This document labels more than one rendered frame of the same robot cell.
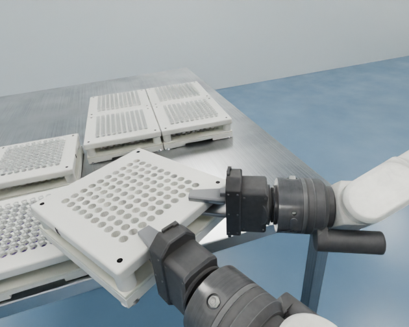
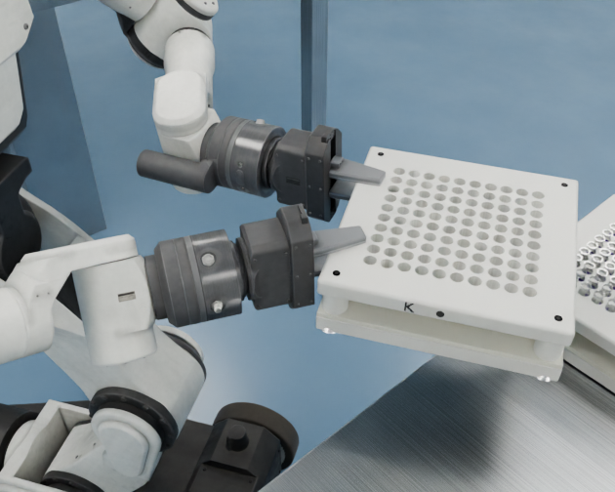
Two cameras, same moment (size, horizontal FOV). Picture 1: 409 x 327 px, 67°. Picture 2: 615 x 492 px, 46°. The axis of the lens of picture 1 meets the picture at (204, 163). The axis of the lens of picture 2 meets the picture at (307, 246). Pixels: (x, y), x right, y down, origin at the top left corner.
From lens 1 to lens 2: 0.96 m
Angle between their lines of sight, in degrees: 104
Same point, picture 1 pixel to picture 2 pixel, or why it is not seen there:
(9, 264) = (586, 226)
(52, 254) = not seen: hidden behind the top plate
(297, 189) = (199, 237)
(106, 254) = (401, 155)
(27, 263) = not seen: hidden behind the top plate
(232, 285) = (248, 130)
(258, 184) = (256, 229)
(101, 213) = (464, 191)
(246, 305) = (232, 122)
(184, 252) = (305, 140)
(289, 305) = (200, 162)
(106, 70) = not seen: outside the picture
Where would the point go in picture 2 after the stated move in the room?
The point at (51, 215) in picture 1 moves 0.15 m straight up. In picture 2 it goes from (524, 175) to (553, 56)
